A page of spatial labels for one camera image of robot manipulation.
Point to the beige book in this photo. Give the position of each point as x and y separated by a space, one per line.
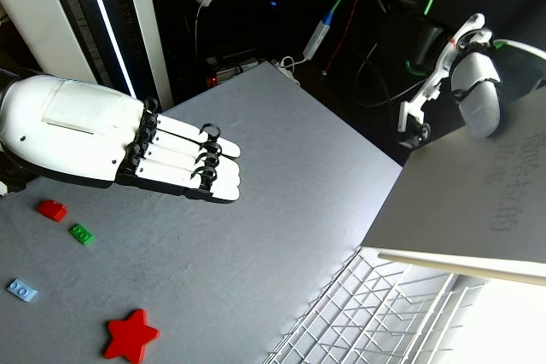
452 202

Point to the red toy brick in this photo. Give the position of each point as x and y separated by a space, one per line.
52 210

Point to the green toy brick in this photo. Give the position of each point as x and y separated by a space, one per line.
82 235

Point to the white cabinet with light strip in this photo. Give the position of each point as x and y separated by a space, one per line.
25 6

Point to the silver box with red light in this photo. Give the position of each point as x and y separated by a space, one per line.
232 70

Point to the light blue toy brick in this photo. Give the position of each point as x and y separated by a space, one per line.
22 290

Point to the grey table cloth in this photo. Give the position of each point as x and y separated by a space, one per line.
256 232

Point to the red star block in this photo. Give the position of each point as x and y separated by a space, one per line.
130 334

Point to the white USB adapter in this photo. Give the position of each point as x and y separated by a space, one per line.
316 40

